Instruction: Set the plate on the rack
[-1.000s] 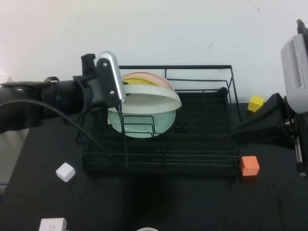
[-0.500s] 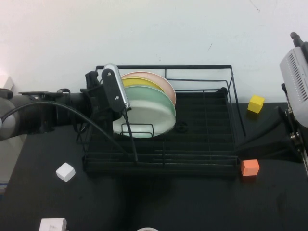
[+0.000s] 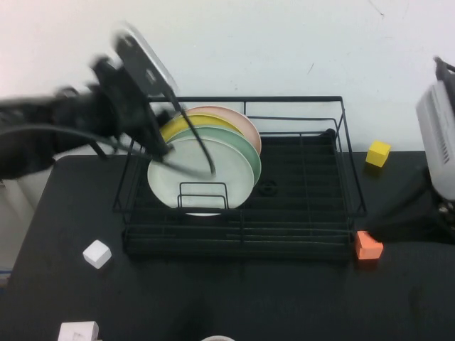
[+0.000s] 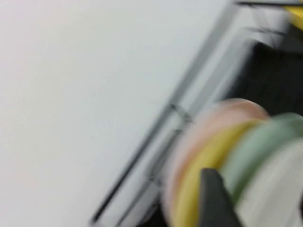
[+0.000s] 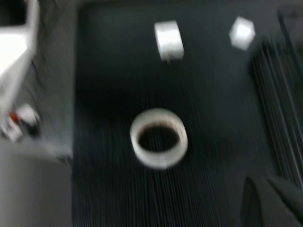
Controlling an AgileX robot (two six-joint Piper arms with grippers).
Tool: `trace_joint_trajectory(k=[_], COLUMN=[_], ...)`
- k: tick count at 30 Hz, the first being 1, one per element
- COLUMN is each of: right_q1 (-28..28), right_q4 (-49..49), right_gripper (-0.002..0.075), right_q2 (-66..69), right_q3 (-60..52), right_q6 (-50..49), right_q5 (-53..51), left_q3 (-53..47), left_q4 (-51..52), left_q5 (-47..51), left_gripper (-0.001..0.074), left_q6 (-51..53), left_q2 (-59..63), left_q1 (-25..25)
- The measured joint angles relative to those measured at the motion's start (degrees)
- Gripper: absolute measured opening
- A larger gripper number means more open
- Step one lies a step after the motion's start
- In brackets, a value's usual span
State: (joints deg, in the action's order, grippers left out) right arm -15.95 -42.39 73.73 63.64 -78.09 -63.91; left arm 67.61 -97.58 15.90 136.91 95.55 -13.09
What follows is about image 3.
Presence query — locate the yellow plate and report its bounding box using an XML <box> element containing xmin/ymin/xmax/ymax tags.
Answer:
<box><xmin>159</xmin><ymin>114</ymin><xmax>246</xmax><ymax>144</ymax></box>

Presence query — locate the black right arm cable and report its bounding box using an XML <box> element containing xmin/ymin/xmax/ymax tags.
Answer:
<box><xmin>432</xmin><ymin>55</ymin><xmax>455</xmax><ymax>83</ymax></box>

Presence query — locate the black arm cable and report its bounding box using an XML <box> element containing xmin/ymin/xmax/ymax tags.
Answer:
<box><xmin>432</xmin><ymin>55</ymin><xmax>455</xmax><ymax>83</ymax></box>
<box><xmin>0</xmin><ymin>90</ymin><xmax>218</xmax><ymax>178</ymax></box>

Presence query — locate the white cube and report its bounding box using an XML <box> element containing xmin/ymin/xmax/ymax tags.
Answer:
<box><xmin>82</xmin><ymin>239</ymin><xmax>113</xmax><ymax>269</ymax></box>

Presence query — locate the green plate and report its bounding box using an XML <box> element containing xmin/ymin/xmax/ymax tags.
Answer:
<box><xmin>166</xmin><ymin>126</ymin><xmax>263</xmax><ymax>188</ymax></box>

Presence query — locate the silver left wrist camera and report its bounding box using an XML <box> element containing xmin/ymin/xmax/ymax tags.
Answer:
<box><xmin>112</xmin><ymin>21</ymin><xmax>179</xmax><ymax>99</ymax></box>

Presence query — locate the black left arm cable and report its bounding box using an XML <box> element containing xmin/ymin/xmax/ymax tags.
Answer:
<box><xmin>0</xmin><ymin>90</ymin><xmax>218</xmax><ymax>178</ymax></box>

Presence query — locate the white plate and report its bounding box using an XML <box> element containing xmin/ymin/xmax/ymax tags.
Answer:
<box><xmin>146</xmin><ymin>136</ymin><xmax>255</xmax><ymax>217</ymax></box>

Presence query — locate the black wire dish rack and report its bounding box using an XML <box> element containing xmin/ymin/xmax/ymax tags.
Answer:
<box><xmin>112</xmin><ymin>94</ymin><xmax>368</xmax><ymax>249</ymax></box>

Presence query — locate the pink plate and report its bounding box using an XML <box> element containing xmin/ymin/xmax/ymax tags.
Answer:
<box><xmin>184</xmin><ymin>105</ymin><xmax>263</xmax><ymax>156</ymax></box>

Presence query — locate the white block with pencil mark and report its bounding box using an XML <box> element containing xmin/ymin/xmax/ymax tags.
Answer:
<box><xmin>58</xmin><ymin>320</ymin><xmax>100</xmax><ymax>341</ymax></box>

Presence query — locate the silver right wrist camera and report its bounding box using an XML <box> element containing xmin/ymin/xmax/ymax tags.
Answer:
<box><xmin>414</xmin><ymin>80</ymin><xmax>455</xmax><ymax>202</ymax></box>

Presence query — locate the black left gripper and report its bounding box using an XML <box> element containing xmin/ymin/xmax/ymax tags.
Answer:
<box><xmin>88</xmin><ymin>55</ymin><xmax>178</xmax><ymax>163</ymax></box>

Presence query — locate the white cabinet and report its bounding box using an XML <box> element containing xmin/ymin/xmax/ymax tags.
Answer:
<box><xmin>0</xmin><ymin>177</ymin><xmax>40</xmax><ymax>281</ymax></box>

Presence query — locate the orange cube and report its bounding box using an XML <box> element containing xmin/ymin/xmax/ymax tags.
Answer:
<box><xmin>354</xmin><ymin>229</ymin><xmax>385</xmax><ymax>261</ymax></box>

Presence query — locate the black plastic drain tray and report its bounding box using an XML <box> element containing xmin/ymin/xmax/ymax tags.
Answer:
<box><xmin>122</xmin><ymin>128</ymin><xmax>356</xmax><ymax>263</ymax></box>

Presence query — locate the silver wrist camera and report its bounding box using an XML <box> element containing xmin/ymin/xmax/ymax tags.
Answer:
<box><xmin>414</xmin><ymin>80</ymin><xmax>455</xmax><ymax>202</ymax></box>
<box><xmin>112</xmin><ymin>21</ymin><xmax>179</xmax><ymax>99</ymax></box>

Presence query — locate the yellow cube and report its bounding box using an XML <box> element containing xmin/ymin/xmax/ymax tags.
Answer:
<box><xmin>365</xmin><ymin>140</ymin><xmax>392</xmax><ymax>168</ymax></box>

